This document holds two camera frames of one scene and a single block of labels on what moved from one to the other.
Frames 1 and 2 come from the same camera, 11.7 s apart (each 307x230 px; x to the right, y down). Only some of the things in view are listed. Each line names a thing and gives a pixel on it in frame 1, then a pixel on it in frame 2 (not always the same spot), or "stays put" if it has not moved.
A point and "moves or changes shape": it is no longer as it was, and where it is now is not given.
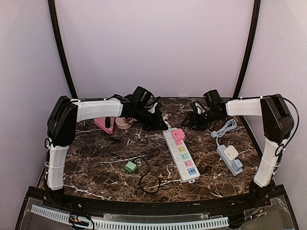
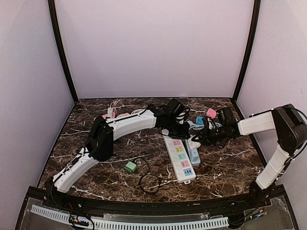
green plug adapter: (130, 166) stays put
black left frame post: (62, 50) stays put
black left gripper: (156, 125) → (184, 133)
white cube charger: (230, 152) → (193, 144)
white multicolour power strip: (181, 157) stays put
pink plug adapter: (178, 134) moves or changes shape
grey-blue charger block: (237, 166) → (194, 152)
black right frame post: (253, 34) stays put
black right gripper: (191, 115) → (205, 138)
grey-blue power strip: (228, 162) → (195, 163)
